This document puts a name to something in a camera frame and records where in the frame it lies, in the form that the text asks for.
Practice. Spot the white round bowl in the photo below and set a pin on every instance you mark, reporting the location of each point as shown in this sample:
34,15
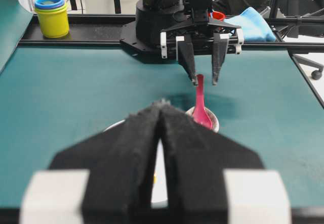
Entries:
159,183

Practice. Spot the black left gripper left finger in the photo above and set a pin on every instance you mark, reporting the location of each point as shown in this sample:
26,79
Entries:
121,162

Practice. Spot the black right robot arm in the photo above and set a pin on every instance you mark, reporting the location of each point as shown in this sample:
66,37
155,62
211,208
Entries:
181,29

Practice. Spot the black office chair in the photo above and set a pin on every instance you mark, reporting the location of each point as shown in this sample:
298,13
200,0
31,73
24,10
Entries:
300,8

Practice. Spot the black aluminium frame rail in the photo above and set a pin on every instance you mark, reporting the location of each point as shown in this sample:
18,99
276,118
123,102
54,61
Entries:
111,30

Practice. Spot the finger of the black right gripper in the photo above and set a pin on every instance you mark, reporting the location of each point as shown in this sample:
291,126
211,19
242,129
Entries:
185,56
219,51

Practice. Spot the red plastic cup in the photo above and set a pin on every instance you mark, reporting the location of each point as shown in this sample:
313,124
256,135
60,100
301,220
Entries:
217,15

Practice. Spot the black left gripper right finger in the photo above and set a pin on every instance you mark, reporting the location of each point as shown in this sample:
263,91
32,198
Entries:
195,158

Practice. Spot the speckled egg-shaped spoon rest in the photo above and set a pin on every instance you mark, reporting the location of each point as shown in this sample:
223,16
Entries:
213,118

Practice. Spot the pink plastic spoon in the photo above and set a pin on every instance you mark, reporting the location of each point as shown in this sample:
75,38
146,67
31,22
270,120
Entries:
199,114

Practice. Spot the light blue cloth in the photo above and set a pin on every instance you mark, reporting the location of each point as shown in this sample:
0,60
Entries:
254,27

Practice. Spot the stacked yellow blue cups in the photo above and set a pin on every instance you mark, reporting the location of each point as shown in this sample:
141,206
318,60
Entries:
52,17

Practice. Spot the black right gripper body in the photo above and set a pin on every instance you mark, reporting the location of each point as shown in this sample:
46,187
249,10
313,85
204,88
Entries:
203,27

